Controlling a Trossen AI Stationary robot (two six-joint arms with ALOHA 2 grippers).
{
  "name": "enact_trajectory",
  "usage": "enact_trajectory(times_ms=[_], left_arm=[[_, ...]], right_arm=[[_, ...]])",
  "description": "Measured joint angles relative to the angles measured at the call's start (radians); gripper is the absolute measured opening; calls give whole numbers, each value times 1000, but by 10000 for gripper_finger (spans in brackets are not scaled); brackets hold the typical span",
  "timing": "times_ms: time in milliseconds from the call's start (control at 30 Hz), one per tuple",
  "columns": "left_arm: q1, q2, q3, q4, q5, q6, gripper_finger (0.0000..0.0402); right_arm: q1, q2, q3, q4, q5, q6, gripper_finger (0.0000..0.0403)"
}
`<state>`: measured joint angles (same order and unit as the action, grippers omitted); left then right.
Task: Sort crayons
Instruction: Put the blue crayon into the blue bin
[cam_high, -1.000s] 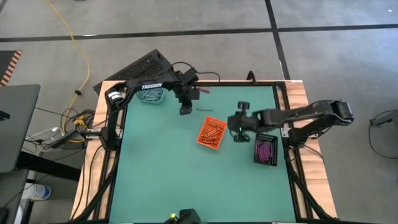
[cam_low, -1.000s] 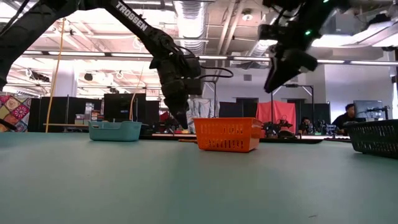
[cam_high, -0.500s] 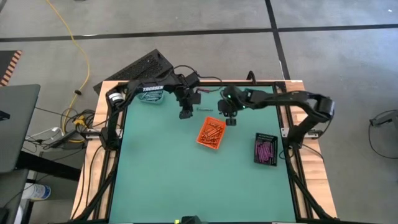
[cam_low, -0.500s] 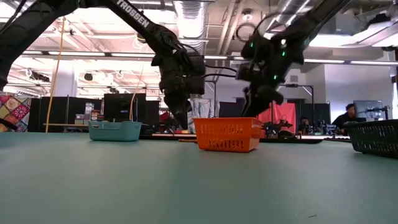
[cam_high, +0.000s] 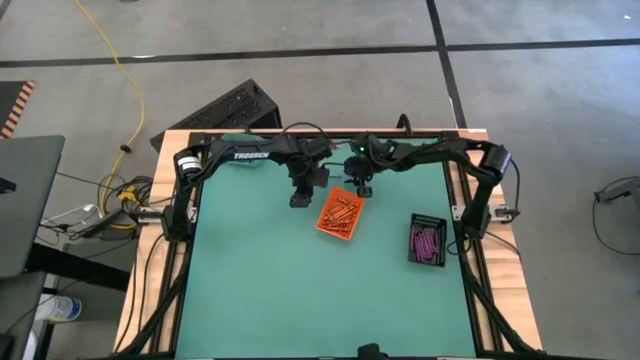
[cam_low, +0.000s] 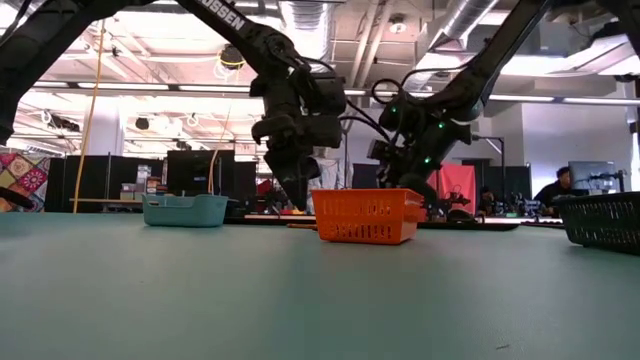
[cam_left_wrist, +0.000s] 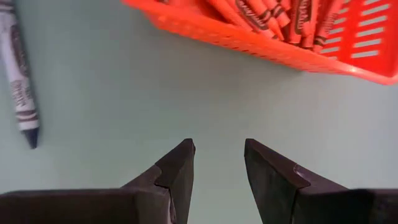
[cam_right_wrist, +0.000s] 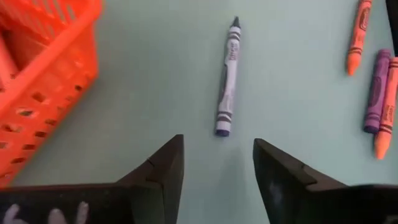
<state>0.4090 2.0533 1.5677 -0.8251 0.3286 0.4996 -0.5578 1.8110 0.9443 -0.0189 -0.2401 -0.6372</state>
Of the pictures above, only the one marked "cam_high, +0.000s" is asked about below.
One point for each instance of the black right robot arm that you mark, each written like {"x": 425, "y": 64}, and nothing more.
{"x": 475, "y": 160}

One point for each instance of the black plastic basket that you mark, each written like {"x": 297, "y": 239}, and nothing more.
{"x": 427, "y": 220}

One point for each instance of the black mat orange striped edge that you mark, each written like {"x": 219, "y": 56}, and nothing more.
{"x": 10, "y": 105}

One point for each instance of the black perforated metal case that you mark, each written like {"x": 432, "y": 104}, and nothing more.
{"x": 225, "y": 110}

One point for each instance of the white blue plastic bottle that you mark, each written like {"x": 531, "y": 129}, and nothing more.
{"x": 60, "y": 307}

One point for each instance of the green table mat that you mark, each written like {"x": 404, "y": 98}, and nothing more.
{"x": 300, "y": 300}

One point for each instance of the grey desk top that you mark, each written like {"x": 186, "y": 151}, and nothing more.
{"x": 25, "y": 200}

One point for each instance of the orange plastic basket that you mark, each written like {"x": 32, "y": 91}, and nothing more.
{"x": 321, "y": 226}

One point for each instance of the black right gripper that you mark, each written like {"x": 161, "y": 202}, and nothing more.
{"x": 365, "y": 162}

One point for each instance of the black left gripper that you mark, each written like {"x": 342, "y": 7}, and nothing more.
{"x": 310, "y": 172}

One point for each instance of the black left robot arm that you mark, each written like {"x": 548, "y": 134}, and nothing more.
{"x": 250, "y": 152}

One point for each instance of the grey metal stand foot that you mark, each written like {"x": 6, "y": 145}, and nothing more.
{"x": 620, "y": 189}

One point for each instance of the black table edge frame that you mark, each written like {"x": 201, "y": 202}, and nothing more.
{"x": 425, "y": 134}

